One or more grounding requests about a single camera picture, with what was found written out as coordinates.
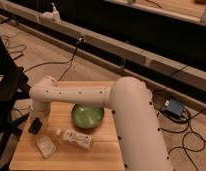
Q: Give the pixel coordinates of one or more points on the white sponge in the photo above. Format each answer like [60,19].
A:
[46,146]

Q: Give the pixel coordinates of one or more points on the white plastic bottle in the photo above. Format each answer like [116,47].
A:
[74,137]

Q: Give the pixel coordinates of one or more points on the white object on ledge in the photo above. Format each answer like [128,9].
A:
[54,15]

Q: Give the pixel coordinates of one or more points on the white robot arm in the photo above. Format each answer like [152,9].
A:
[142,144]

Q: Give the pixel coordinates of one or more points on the green bowl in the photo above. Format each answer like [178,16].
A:
[87,117]

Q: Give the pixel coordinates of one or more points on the blue power box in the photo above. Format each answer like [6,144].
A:
[174,108]

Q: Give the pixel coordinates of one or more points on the black tripod stand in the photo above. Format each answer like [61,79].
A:
[13,86]

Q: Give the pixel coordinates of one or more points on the black eraser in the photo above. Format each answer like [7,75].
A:
[35,126]

